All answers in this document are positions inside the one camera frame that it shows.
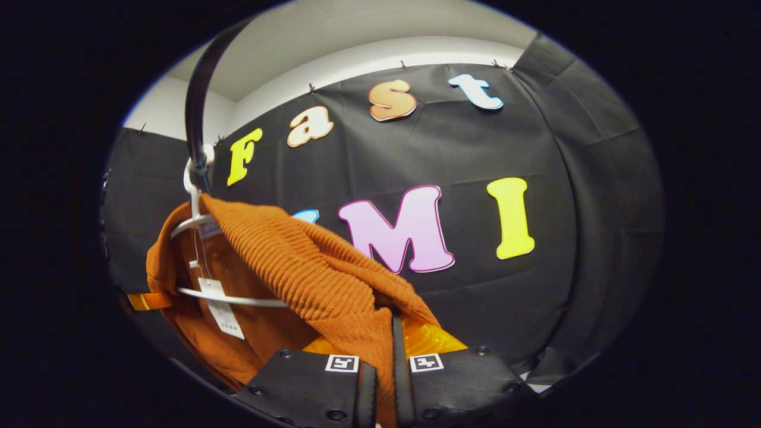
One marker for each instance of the black backdrop cloth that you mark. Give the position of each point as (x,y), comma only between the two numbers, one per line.
(594,238)

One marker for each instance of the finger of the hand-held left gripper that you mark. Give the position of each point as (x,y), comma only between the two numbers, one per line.
(148,301)

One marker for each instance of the orange ribbed jacket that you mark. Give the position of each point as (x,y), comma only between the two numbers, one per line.
(309,267)

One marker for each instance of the white clothes hanger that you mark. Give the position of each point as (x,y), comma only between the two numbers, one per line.
(238,299)

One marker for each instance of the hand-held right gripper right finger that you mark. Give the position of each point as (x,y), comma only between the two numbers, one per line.
(399,380)

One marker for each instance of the black clothes rail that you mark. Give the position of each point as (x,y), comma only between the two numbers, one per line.
(196,101)

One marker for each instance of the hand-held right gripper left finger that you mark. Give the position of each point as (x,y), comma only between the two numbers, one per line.
(309,386)

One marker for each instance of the white paper garment tag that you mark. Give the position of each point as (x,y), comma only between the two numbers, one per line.
(223,312)

